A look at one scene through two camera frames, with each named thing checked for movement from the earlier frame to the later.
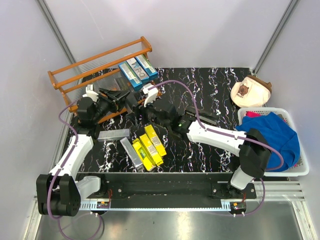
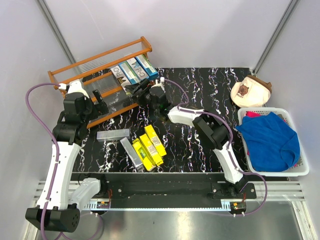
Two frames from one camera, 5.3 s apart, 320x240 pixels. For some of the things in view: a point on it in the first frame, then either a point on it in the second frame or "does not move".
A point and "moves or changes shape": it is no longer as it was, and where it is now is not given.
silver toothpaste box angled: [137, 162] does not move
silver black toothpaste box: [122, 82] moves or changes shape
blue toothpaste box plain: [138, 69] to [150, 69]
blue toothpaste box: [150, 71] does not move
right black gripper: [141, 110] to [144, 84]
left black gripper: [119, 97] to [99, 108]
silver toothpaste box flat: [105, 135] does not move
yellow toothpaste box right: [151, 132] does not move
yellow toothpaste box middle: [155, 156] does not move
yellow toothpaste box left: [143, 156] does not move
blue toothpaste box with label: [131, 77] does not move
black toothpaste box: [204, 115] moves or changes shape
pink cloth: [252, 114] does not move
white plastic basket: [302, 168] does not move
